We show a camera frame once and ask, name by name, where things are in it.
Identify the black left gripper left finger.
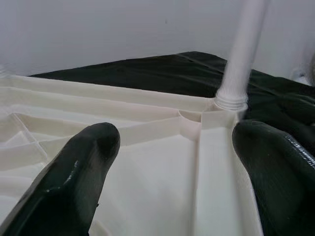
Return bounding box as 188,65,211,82
0,122,121,236

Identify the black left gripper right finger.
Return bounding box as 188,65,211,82
231,120,315,236

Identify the white plastic table top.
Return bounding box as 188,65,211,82
0,73,254,236

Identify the black table cloth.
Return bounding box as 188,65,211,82
28,51,315,148

